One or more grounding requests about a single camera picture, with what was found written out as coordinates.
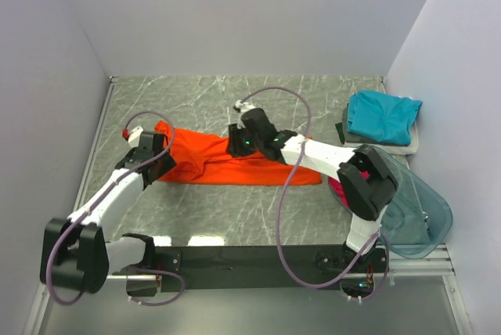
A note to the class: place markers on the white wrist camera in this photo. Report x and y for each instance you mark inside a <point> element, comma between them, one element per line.
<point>242,107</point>
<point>132,137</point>

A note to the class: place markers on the black base crossbar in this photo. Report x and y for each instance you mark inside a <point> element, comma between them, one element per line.
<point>239,267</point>

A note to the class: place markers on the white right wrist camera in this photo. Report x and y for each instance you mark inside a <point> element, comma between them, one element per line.
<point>242,107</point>

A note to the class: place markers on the white folded t shirt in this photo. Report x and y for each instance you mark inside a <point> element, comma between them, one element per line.
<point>352,141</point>

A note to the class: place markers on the aluminium frame rail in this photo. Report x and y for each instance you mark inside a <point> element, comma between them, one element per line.
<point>82,189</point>

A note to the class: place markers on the blue transparent plastic bin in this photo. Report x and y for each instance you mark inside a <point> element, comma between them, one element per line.
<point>437,211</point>

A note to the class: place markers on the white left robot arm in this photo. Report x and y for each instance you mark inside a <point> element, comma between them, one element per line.
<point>77,252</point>

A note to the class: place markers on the orange t shirt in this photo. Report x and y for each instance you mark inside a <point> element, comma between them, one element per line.
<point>202,159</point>

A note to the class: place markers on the teal grey t shirt in bin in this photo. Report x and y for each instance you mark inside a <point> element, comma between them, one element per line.
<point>404,222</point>

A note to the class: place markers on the dark green folded t shirt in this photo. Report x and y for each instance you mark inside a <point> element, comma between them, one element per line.
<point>340,131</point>

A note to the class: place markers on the grey folded t shirt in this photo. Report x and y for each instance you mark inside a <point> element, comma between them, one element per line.
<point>344,122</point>

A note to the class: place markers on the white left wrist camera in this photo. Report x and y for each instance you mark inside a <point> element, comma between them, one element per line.
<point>132,137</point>

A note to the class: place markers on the magenta t shirt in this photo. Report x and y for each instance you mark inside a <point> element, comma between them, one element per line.
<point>338,191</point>

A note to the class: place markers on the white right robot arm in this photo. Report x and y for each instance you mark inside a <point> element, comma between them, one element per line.
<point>366,181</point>

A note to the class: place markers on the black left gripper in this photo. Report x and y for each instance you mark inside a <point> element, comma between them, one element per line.
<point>168,163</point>

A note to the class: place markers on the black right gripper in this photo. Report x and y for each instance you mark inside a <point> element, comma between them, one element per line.
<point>234,135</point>

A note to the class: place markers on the teal folded t shirt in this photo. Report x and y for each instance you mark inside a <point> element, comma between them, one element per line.
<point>381,117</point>

